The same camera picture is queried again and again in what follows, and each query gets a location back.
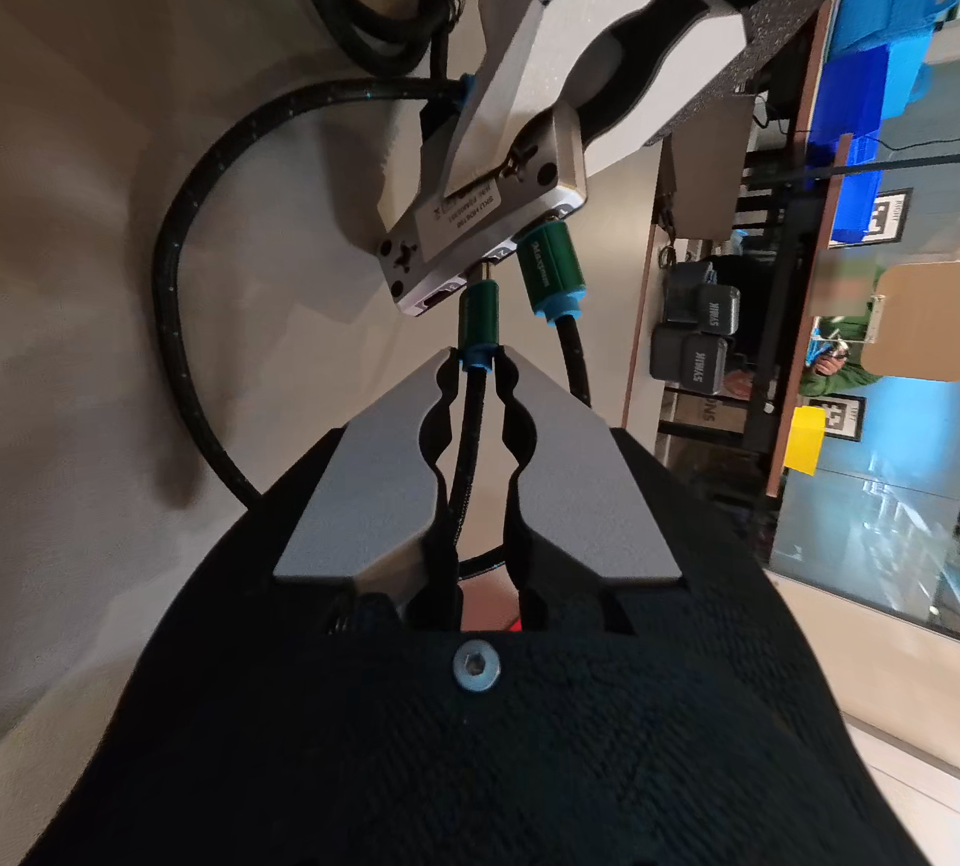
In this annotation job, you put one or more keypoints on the dark grey box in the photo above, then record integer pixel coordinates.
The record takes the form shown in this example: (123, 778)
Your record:
(705, 160)

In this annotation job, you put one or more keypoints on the wooden office table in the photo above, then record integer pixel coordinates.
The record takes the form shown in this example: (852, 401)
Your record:
(817, 55)
(778, 482)

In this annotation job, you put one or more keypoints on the black tripod light stand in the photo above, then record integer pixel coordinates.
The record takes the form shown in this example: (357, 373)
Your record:
(900, 164)

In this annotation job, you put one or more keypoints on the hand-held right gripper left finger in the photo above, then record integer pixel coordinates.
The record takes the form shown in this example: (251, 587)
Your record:
(352, 506)

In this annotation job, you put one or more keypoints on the printed cardboard box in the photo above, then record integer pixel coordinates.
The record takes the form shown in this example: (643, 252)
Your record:
(712, 416)

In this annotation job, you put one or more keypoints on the silver hdmi hub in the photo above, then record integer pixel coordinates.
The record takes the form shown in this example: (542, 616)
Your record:
(450, 226)

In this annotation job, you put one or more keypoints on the light blue tote caddy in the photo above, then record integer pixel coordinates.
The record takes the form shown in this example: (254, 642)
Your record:
(892, 3)

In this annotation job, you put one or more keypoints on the framed marker tag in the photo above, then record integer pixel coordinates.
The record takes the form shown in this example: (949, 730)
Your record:
(891, 214)
(844, 416)

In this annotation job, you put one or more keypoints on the red plastic bin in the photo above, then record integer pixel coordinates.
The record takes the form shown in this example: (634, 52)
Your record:
(511, 624)

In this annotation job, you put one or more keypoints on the wooden board stand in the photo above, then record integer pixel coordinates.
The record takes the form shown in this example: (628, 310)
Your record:
(922, 318)

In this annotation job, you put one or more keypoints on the white single door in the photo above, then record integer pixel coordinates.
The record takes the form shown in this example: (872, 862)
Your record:
(862, 656)

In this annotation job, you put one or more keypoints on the black hard case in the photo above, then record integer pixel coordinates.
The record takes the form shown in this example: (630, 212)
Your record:
(701, 303)
(690, 359)

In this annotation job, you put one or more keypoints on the blue plastic bin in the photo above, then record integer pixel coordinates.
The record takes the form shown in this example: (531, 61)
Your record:
(855, 93)
(859, 205)

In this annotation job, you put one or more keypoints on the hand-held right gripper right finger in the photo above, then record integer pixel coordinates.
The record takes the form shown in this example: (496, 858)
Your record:
(592, 506)

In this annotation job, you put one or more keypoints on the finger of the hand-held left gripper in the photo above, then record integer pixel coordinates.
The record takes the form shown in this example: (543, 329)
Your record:
(675, 85)
(540, 55)

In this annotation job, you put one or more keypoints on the small yellow bin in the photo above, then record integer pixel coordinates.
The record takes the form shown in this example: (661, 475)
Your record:
(804, 442)

